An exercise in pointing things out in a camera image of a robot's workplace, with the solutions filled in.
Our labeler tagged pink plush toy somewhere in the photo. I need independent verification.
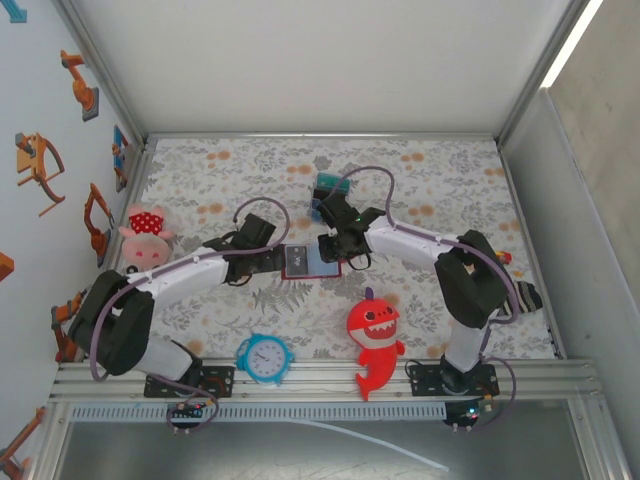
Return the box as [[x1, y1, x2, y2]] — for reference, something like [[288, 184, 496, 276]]
[[117, 203, 177, 274]]

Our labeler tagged red leather card holder wallet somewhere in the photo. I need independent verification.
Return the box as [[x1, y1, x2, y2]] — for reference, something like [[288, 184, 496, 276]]
[[279, 242, 346, 281]]

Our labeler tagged aluminium frame rail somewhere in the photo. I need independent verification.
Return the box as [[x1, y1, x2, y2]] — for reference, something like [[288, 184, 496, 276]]
[[497, 142, 566, 360], [144, 131, 501, 142], [82, 139, 157, 362]]

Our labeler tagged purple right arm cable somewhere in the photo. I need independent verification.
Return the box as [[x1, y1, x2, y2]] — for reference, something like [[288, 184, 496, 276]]
[[339, 166, 524, 434]]

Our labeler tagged blue orange machine wall sticker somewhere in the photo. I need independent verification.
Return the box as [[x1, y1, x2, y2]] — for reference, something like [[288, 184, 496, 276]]
[[113, 124, 131, 194]]

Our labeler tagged white plastic tube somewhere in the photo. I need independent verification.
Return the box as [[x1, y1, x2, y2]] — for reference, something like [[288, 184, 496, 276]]
[[299, 418, 450, 474]]

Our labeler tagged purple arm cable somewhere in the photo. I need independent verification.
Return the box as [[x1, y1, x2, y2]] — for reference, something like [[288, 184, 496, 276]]
[[89, 197, 291, 436], [339, 166, 524, 434]]

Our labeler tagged floral table mat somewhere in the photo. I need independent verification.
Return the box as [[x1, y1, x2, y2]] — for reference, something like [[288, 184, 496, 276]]
[[97, 137, 565, 361]]

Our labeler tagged red shark plush toy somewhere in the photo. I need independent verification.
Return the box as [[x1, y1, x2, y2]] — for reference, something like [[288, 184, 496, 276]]
[[346, 285, 407, 403]]

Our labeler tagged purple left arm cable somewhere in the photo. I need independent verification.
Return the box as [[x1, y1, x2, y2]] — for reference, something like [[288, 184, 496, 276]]
[[89, 197, 291, 436]]

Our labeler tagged long aluminium base rail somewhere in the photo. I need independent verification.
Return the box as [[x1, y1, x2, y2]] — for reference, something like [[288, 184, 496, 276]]
[[47, 357, 605, 404]]

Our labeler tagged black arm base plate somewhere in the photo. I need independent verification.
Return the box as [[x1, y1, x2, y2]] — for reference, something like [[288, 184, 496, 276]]
[[408, 363, 501, 398], [143, 364, 236, 400]]

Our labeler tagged aluminium frame post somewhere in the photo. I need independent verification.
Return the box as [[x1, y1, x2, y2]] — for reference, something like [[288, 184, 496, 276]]
[[52, 0, 150, 146], [567, 398, 632, 480], [29, 399, 72, 480], [493, 0, 594, 147]]

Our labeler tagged black white striped sock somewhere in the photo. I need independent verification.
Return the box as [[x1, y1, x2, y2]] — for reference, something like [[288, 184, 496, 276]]
[[499, 279, 546, 317]]

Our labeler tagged dark card with white print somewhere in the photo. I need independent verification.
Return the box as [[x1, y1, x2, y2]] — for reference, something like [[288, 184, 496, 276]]
[[284, 244, 311, 276]]

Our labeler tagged white slotted cable duct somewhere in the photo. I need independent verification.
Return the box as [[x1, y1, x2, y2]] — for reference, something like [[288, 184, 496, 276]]
[[69, 403, 448, 423]]

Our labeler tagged small circuit board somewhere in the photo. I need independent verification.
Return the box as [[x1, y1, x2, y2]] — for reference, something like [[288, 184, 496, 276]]
[[443, 398, 496, 431], [166, 401, 207, 427]]

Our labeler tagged orange claw gripper wall sticker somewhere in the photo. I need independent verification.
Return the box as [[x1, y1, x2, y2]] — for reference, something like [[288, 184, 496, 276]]
[[14, 131, 67, 218]]

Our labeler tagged teal card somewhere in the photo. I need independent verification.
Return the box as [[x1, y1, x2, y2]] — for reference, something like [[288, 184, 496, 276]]
[[316, 172, 350, 195]]

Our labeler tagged blue alarm clock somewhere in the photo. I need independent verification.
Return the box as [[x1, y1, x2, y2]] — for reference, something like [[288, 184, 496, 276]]
[[234, 331, 297, 389]]

